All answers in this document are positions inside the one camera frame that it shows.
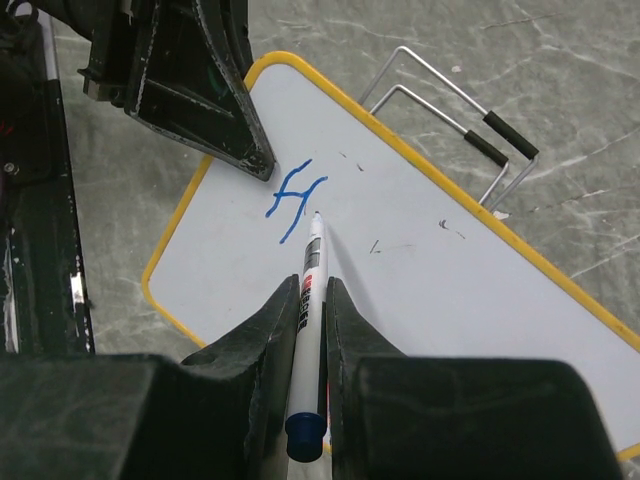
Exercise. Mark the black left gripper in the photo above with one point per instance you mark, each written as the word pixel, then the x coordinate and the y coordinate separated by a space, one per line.
pixel 178 67

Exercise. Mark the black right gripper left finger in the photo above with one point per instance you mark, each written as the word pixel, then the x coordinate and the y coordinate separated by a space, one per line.
pixel 218 414

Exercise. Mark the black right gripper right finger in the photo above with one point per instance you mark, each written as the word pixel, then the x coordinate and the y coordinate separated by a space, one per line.
pixel 395 416

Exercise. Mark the white blue whiteboard marker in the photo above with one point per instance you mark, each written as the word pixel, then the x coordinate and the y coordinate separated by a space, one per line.
pixel 306 421

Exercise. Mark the yellow framed whiteboard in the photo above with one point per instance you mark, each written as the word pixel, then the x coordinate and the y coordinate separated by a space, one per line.
pixel 429 267

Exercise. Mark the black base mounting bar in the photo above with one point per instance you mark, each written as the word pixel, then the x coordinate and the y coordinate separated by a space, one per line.
pixel 45 307

